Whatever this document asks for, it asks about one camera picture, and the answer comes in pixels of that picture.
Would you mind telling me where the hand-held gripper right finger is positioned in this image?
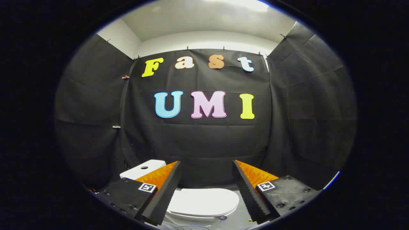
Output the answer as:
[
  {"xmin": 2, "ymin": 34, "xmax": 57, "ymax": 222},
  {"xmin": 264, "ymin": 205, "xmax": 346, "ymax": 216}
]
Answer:
[{"xmin": 232, "ymin": 160, "xmax": 321, "ymax": 225}]

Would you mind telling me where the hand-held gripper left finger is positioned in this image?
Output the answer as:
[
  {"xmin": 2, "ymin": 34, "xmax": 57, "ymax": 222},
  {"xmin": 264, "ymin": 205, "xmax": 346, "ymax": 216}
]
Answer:
[{"xmin": 94, "ymin": 161, "xmax": 183, "ymax": 226}]

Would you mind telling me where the white toilet lid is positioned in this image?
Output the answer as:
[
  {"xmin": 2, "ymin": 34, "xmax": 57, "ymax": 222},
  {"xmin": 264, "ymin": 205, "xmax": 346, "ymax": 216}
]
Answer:
[{"xmin": 166, "ymin": 188, "xmax": 240, "ymax": 218}]

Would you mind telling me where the white toilet tank cover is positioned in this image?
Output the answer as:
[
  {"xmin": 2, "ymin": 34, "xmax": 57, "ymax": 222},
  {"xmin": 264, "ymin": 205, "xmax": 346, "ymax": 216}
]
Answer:
[{"xmin": 120, "ymin": 160, "xmax": 166, "ymax": 181}]

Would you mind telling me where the black backdrop cloth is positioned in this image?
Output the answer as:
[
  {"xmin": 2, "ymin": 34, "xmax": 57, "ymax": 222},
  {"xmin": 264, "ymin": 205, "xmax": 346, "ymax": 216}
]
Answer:
[{"xmin": 54, "ymin": 22, "xmax": 358, "ymax": 192}]

